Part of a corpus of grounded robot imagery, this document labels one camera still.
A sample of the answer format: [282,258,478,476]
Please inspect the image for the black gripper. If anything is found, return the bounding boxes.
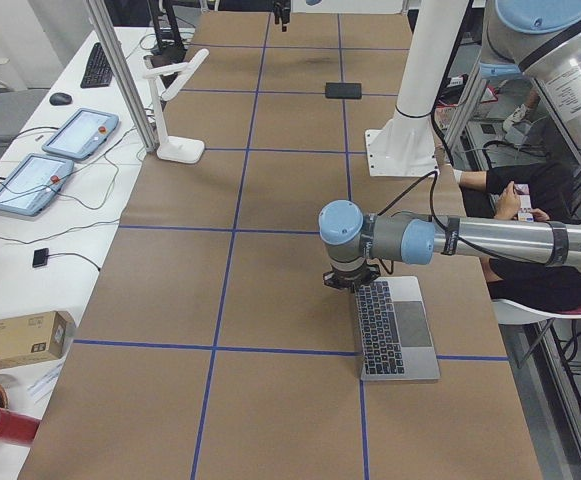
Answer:
[272,0,290,33]
[323,264,381,292]

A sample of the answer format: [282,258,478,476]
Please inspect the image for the grey laptop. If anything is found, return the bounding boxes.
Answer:
[353,276,440,381]

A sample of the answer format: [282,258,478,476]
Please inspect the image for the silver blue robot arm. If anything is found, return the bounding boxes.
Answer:
[319,1,581,291]

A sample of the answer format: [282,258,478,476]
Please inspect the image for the black mouse pad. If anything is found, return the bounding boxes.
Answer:
[324,82,362,100]

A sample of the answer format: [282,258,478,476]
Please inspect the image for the white desk lamp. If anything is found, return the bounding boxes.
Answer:
[142,48,210,164]

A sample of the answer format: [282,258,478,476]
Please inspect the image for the black computer mouse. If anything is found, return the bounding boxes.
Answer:
[49,92,73,106]

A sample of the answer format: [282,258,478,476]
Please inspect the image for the black keyboard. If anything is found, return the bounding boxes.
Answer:
[80,42,113,89]

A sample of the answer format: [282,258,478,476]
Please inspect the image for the seated person in black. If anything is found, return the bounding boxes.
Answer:
[453,162,581,315]

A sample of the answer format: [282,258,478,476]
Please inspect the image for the upper teach pendant tablet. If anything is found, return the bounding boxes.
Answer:
[42,108,119,161]

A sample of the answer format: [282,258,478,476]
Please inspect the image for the teach pendant tablet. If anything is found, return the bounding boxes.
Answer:
[42,108,119,161]
[0,154,74,217]

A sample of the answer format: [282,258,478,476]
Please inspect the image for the lower teach pendant tablet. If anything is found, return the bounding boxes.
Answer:
[0,154,74,217]

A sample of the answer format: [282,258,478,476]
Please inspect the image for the cardboard box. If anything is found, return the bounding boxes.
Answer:
[0,311,75,369]

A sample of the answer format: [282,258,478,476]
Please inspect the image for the red bottle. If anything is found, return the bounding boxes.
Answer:
[0,407,41,447]

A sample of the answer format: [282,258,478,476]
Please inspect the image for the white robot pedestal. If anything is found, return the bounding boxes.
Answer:
[365,0,470,177]

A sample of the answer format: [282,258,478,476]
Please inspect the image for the aluminium frame post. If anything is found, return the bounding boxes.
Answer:
[85,0,157,153]

